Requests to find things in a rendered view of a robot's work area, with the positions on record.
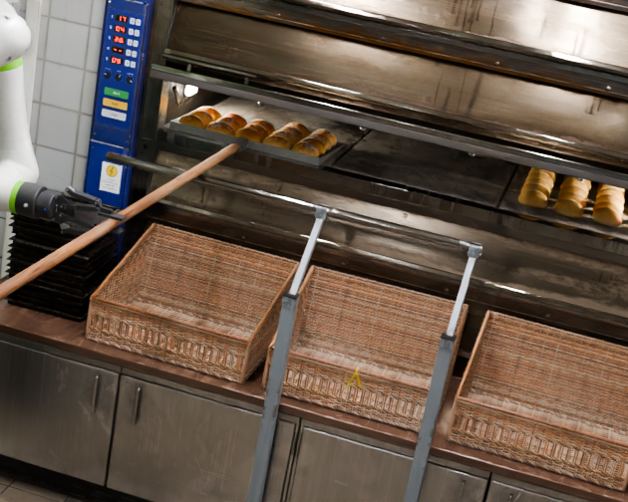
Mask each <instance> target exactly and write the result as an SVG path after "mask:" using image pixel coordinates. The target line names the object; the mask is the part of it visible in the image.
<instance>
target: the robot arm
mask: <svg viewBox="0 0 628 502"><path fill-rule="evenodd" d="M30 44H31V32H30V29H29V27H28V25H27V23H26V22H25V21H24V20H23V19H22V18H21V17H20V16H18V15H17V14H16V11H15V10H14V8H13V7H12V6H11V5H10V4H9V3H7V2H6V1H4V0H0V211H7V212H12V213H15V214H19V215H23V216H26V217H30V218H33V219H39V218H41V217H42V218H45V219H49V220H54V221H56V222H57V223H58V224H60V226H61V229H62V230H61V231H60V232H61V234H65V233H72V234H78V235H83V234H84V233H86V232H88V231H89V230H91V229H93V228H94V227H96V226H97V225H99V224H96V223H94V222H92V221H90V220H87V219H85V218H83V217H80V216H79V215H78V214H76V213H75V210H76V209H77V210H85V211H94V212H99V213H98V215H100V216H104V217H107V218H111V219H115V220H119V221H124V220H126V219H127V216H126V215H122V214H118V213H114V210H113V209H111V208H107V207H104V206H103V205H102V199H101V198H98V197H95V196H92V195H90V194H87V193H84V192H82V191H79V190H77V189H76V188H74V187H73V186H69V187H67V188H66V189H65V190H66V191H65V192H64V193H61V194H60V193H57V192H53V191H50V190H48V188H47V187H46V186H43V185H40V184H36V182H37V180H38V177H39V168H38V164H37V161H36V157H35V154H34V150H33V146H32V142H31V138H30V133H29V127H28V121H27V114H26V106H25V94H24V74H23V58H22V56H24V55H25V54H26V52H27V51H28V49H29V47H30ZM68 195H69V196H74V197H76V198H79V199H81V200H84V201H87V202H90V203H92V204H86V203H80V202H74V201H73V200H72V199H71V198H70V197H69V196H68ZM94 204H95V205H94ZM67 221H70V222H75V223H77V224H79V225H82V226H84V227H86V228H88V229H85V228H80V227H74V226H70V225H67V224H65V222H67Z"/></svg>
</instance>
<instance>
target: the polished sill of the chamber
mask: <svg viewBox="0 0 628 502"><path fill-rule="evenodd" d="M156 140H158V141H162V142H166V143H170V144H174V145H178V146H182V147H186V148H190V149H194V150H198V151H202V152H206V153H211V154H216V153H218V152H220V151H221V150H223V149H224V148H226V147H228V146H229V145H231V143H227V142H223V141H219V140H215V139H211V138H207V137H203V136H199V135H195V134H191V133H187V132H183V131H179V130H175V129H171V128H169V127H166V126H162V127H160V128H159V129H157V136H156ZM228 158H231V159H235V160H239V161H243V162H247V163H251V164H255V165H259V166H263V167H267V168H271V169H275V170H279V171H283V172H288V173H292V174H296V175H300V176H304V177H308V178H312V179H316V180H320V181H324V182H328V183H332V184H336V185H340V186H344V187H348V188H352V189H356V190H360V191H365V192H369V193H373V194H377V195H381V196H385V197H389V198H393V199H397V200H401V201H405V202H409V203H413V204H417V205H421V206H425V207H429V208H433V209H437V210H440V211H445V212H449V213H453V214H457V215H461V216H465V217H469V218H473V219H477V220H481V221H485V222H489V223H493V224H497V225H501V226H505V227H509V228H513V229H517V230H522V231H526V232H530V233H534V234H538V235H542V236H546V237H550V238H554V239H558V240H562V241H566V242H570V243H574V244H578V245H582V246H586V247H590V248H594V249H598V250H603V251H607V252H611V253H615V254H619V255H623V256H627V257H628V239H624V238H620V237H616V236H611V235H607V234H603V233H599V232H595V231H591V230H587V229H583V228H579V227H575V226H570V225H566V224H562V223H558V222H554V221H550V220H546V219H542V218H538V217H534V216H530V215H525V214H521V213H517V212H513V211H509V210H505V209H501V208H497V207H493V206H489V205H484V204H480V203H476V202H472V201H468V200H464V199H460V198H456V197H452V196H448V195H444V194H439V193H435V192H431V191H427V190H423V189H419V188H416V187H412V186H408V185H404V184H399V183H395V182H391V181H387V180H383V179H379V178H375V177H371V176H367V175H363V174H359V173H354V172H350V171H346V170H342V169H338V168H334V167H330V166H326V165H322V164H320V165H315V164H311V163H307V162H303V161H299V160H295V159H291V158H287V157H283V156H279V155H275V154H271V153H267V152H263V151H259V150H255V149H251V148H246V149H244V150H243V151H241V152H235V153H234V154H232V155H231V156H229V157H228Z"/></svg>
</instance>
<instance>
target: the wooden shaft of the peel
mask: <svg viewBox="0 0 628 502"><path fill-rule="evenodd" d="M238 150H239V145H238V144H237V143H233V144H231V145H229V146H228V147H226V148H224V149H223V150H221V151H220V152H218V153H216V154H215V155H213V156H211V157H210V158H208V159H206V160H205V161H203V162H201V163H200V164H198V165H196V166H195V167H193V168H191V169H190V170H188V171H187V172H185V173H183V174H182V175H180V176H178V177H177V178H175V179H173V180H172V181H170V182H168V183H167V184H165V185H163V186H162V187H160V188H158V189H157V190H155V191H154V192H152V193H150V194H149V195H147V196H145V197H144V198H142V199H140V200H139V201H137V202H135V203H134V204H132V205H130V206H129V207H127V208H126V209H124V210H122V211H121V212H119V213H118V214H122V215H126V216H127V219H126V220H124V221H119V220H115V219H111V218H109V219H107V220H106V221H104V222H102V223H101V224H99V225H97V226H96V227H94V228H93V229H91V230H89V231H88V232H86V233H84V234H83V235H81V236H79V237H78V238H76V239H74V240H73V241H71V242H69V243H68V244H66V245H65V246H63V247H61V248H60V249H58V250H56V251H55V252H53V253H51V254H50V255H48V256H46V257H45V258H43V259H41V260H40V261H38V262H36V263H35V264H33V265H32V266H30V267H28V268H27V269H25V270H23V271H22V272H20V273H18V274H17V275H15V276H13V277H12V278H10V279H8V280H7V281H5V282H4V283H2V284H0V300H2V299H3V298H5V297H7V296H8V295H10V294H11V293H13V292H15V291H16V290H18V289H19V288H21V287H23V286H24V285H26V284H27V283H29V282H30V281H32V280H34V279H35V278H37V277H38V276H40V275H42V274H43V273H45V272H46V271H48V270H50V269H51V268H53V267H54V266H56V265H57V264H59V263H61V262H62V261H64V260H65V259H67V258H69V257H70V256H72V255H73V254H75V253H77V252H78V251H80V250H81V249H83V248H84V247H86V246H88V245H89V244H91V243H92V242H94V241H96V240H97V239H99V238H100V237H102V236H104V235H105V234H107V233H108V232H110V231H111V230H113V229H115V228H116V227H118V226H119V225H121V224H123V223H124V222H126V221H127V220H129V219H131V218H132V217H134V216H135V215H137V214H138V213H140V212H142V211H143V210H145V209H146V208H148V207H150V206H151V205H153V204H154V203H156V202H158V201H159V200H161V199H162V198H164V197H165V196H167V195H169V194H170V193H172V192H173V191H175V190H177V189H178V188H180V187H181V186H183V185H185V184H186V183H188V182H189V181H191V180H192V179H194V178H196V177H197V176H199V175H200V174H202V173H204V172H205V171H207V170H208V169H210V168H212V167H213V166H215V165H216V164H218V163H219V162H221V161H223V160H224V159H226V158H227V157H229V156H231V155H232V154H234V153H235V152H237V151H238Z"/></svg>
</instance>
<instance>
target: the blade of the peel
mask: <svg viewBox="0 0 628 502"><path fill-rule="evenodd" d="M179 119H180V118H179ZM179 119H176V120H172V121H170V123H169V128H171V129H175V130H179V131H183V132H187V133H191V134H195V135H199V136H203V137H207V138H211V139H215V140H219V141H223V142H227V143H231V142H232V141H234V140H235V139H237V138H238V137H236V136H232V135H228V134H224V133H220V132H216V131H212V130H208V129H206V128H200V127H196V126H192V125H185V124H181V123H179V122H178V121H179ZM345 144H346V143H344V142H340V141H337V143H336V145H335V146H332V147H331V149H330V150H329V151H326V152H325V153H324V155H322V156H319V157H317V156H313V155H309V154H305V153H301V152H297V151H293V150H291V149H290V150H289V149H285V148H281V147H277V146H272V145H268V144H264V143H260V142H256V141H252V140H249V141H248V146H247V148H251V149H255V150H259V151H263V152H267V153H271V154H275V155H279V156H283V157H287V158H291V159H295V160H299V161H303V162H307V163H311V164H315V165H320V164H321V163H323V162H324V161H325V160H326V159H328V158H329V157H330V156H331V155H333V154H334V153H335V152H336V151H337V150H339V149H340V148H341V147H342V146H344V145H345Z"/></svg>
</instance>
